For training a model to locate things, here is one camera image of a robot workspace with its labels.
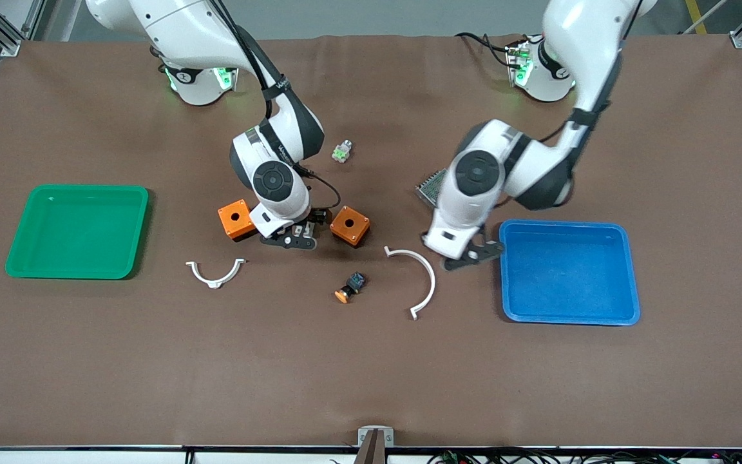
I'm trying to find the orange box with hole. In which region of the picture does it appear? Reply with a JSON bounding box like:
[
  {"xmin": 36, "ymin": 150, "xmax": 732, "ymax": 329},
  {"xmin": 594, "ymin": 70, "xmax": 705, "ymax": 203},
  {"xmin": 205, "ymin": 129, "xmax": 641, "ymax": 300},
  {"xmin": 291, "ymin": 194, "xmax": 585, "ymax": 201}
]
[
  {"xmin": 218, "ymin": 199, "xmax": 259, "ymax": 242},
  {"xmin": 330, "ymin": 206, "xmax": 371, "ymax": 248}
]

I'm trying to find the large white pipe clamp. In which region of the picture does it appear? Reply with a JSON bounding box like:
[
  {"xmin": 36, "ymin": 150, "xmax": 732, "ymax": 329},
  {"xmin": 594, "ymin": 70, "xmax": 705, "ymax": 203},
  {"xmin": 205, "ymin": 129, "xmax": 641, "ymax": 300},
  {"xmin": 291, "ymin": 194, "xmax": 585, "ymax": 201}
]
[{"xmin": 384, "ymin": 246, "xmax": 437, "ymax": 321}]

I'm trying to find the metal mesh power supply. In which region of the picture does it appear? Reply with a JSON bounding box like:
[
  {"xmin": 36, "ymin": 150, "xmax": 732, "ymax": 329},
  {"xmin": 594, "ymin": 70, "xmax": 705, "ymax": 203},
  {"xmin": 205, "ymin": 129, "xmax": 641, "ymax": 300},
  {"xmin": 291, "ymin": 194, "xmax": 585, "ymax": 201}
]
[{"xmin": 415, "ymin": 169, "xmax": 449, "ymax": 208}]

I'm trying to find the orange button black body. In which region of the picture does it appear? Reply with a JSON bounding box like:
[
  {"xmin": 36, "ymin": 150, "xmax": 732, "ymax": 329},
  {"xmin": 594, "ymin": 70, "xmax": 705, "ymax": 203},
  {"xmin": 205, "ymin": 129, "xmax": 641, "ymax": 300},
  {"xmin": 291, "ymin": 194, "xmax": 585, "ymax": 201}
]
[{"xmin": 334, "ymin": 272, "xmax": 366, "ymax": 304}]

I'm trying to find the small white pipe clamp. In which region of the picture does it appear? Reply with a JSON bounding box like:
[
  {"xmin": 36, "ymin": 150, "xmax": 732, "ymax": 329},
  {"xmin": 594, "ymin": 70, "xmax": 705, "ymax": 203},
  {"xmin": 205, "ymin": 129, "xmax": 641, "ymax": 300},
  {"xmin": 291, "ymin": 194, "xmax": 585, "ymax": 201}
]
[{"xmin": 185, "ymin": 258, "xmax": 247, "ymax": 289}]

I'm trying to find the blue plastic tray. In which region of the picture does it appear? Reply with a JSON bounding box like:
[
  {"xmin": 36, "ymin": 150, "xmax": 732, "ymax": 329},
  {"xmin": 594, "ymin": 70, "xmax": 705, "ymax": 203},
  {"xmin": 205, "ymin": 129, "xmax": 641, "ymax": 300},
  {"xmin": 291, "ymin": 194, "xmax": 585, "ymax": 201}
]
[{"xmin": 499, "ymin": 219, "xmax": 642, "ymax": 326}]

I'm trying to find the brown table mat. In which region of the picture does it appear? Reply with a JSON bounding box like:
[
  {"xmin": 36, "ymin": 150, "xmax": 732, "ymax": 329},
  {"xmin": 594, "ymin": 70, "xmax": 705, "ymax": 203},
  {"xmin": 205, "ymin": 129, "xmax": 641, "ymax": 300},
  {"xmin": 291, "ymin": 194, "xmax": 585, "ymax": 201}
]
[{"xmin": 0, "ymin": 34, "xmax": 742, "ymax": 449}]

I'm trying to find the green plastic tray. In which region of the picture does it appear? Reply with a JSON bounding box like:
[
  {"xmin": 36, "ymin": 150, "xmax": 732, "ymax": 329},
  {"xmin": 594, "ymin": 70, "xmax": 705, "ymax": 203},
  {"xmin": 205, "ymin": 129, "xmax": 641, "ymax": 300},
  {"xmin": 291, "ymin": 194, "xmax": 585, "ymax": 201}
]
[{"xmin": 5, "ymin": 184, "xmax": 150, "ymax": 280}]

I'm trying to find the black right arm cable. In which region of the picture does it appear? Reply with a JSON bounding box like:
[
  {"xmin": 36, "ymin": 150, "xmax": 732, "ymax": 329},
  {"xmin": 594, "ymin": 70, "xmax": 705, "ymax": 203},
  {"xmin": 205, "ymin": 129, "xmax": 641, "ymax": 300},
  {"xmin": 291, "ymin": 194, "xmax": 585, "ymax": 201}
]
[{"xmin": 210, "ymin": 0, "xmax": 343, "ymax": 210}]

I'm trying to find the grey metal table bracket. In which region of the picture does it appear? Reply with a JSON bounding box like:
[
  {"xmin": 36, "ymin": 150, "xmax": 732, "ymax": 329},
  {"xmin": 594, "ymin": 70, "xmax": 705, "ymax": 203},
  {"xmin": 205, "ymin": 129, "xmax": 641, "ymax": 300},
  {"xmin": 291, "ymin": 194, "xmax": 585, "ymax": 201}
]
[{"xmin": 357, "ymin": 425, "xmax": 395, "ymax": 464}]

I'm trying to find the black base cable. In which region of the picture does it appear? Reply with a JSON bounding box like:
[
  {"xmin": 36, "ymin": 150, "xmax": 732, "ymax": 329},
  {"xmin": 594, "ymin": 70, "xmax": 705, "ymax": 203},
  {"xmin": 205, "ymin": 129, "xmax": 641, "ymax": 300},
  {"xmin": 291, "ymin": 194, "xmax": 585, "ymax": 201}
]
[{"xmin": 455, "ymin": 31, "xmax": 520, "ymax": 68}]

